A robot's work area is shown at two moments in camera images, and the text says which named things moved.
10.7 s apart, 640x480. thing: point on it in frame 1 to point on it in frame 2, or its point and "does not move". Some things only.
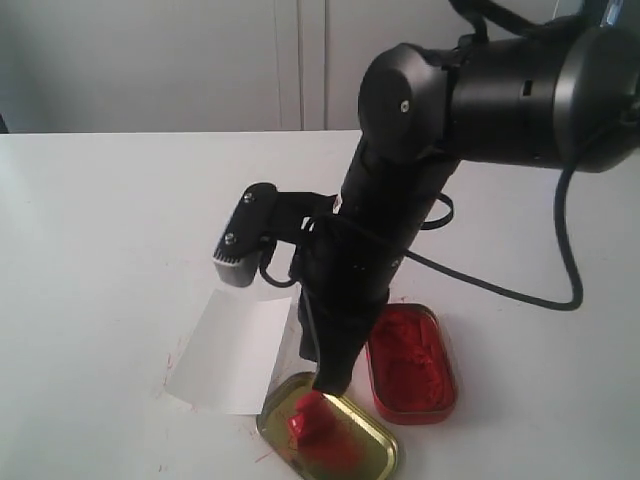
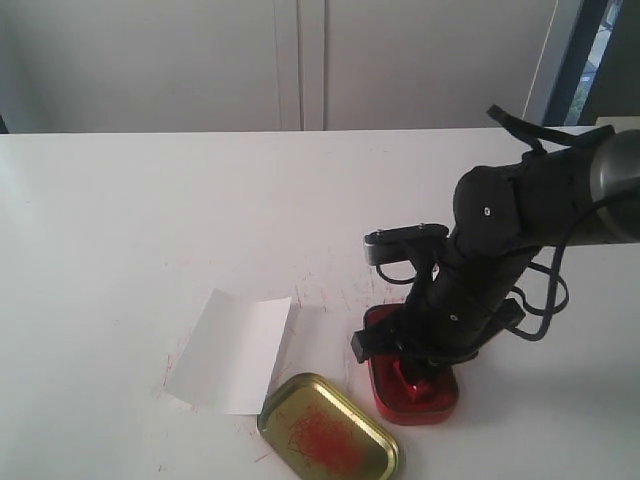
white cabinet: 176,66 does not move
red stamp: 318,431 to 421,393
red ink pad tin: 410,366 does not move
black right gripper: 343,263 to 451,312
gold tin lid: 313,435 does not move
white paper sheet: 230,358 does not move
